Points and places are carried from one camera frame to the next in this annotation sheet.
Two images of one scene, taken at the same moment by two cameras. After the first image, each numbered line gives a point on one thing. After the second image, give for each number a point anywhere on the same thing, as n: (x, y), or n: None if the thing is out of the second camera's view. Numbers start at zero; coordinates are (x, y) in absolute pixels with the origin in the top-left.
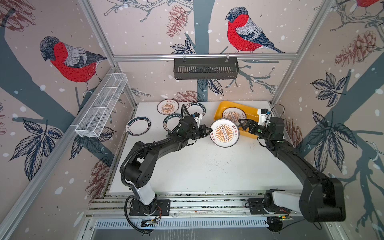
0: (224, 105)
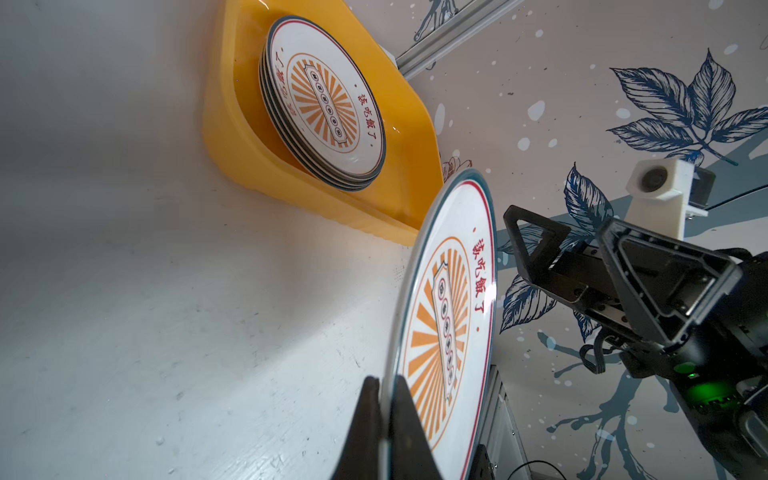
0: (390, 208)
